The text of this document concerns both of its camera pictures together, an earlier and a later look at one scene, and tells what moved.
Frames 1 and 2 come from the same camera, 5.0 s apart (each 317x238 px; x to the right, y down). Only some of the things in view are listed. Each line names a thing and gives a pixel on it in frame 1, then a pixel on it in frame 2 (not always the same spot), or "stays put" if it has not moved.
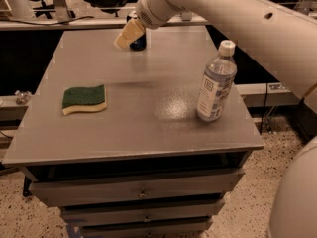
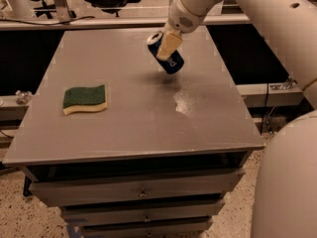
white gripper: x=148 y=14 -> x=179 y=18
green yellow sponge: x=83 y=99 stays put
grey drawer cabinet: x=112 y=137 stays put
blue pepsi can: x=141 y=42 -> x=173 y=63
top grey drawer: x=63 y=192 stays put
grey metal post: x=59 y=2 stays put
